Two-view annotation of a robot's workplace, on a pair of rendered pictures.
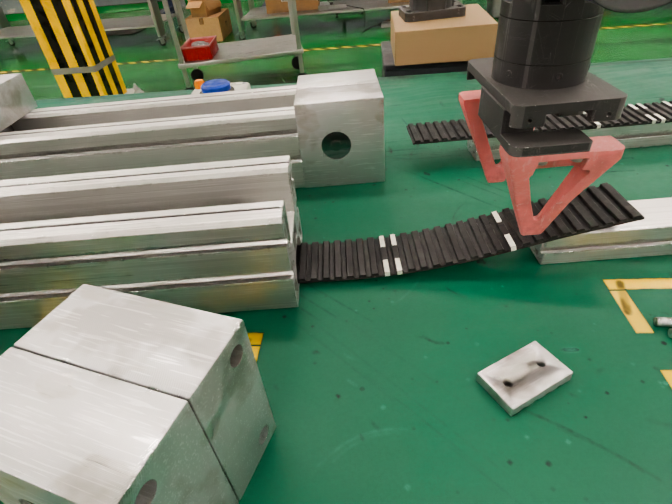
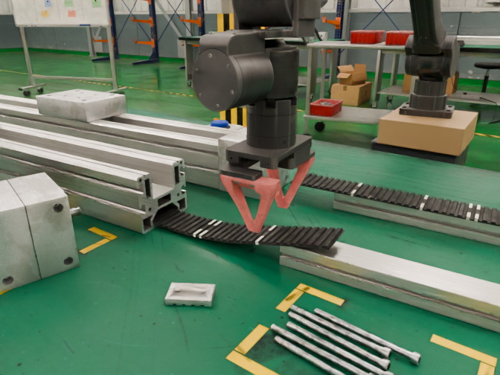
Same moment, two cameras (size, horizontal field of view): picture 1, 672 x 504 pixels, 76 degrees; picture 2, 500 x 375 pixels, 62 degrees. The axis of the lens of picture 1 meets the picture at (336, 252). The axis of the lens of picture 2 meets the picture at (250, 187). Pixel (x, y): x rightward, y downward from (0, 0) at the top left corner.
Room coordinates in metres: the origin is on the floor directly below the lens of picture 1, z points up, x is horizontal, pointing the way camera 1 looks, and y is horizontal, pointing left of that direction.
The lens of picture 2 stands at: (-0.14, -0.35, 1.06)
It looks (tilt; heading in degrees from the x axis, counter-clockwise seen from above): 22 degrees down; 28
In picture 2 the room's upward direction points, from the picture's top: straight up
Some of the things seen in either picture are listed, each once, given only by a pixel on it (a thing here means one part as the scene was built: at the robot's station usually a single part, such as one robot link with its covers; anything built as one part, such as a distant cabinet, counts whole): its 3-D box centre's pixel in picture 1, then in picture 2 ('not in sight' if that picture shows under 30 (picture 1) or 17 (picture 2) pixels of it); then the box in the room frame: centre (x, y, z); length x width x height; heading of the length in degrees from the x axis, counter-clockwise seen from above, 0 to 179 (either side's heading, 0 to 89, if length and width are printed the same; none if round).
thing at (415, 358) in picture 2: not in sight; (363, 333); (0.19, -0.29, 0.78); 0.11 x 0.01 x 0.01; 78
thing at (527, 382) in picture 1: (523, 376); (190, 294); (0.16, -0.11, 0.78); 0.05 x 0.03 x 0.01; 114
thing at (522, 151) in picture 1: (536, 166); (260, 191); (0.26, -0.14, 0.87); 0.07 x 0.07 x 0.09; 88
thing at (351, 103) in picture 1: (340, 123); (258, 159); (0.49, -0.02, 0.83); 0.12 x 0.09 x 0.10; 178
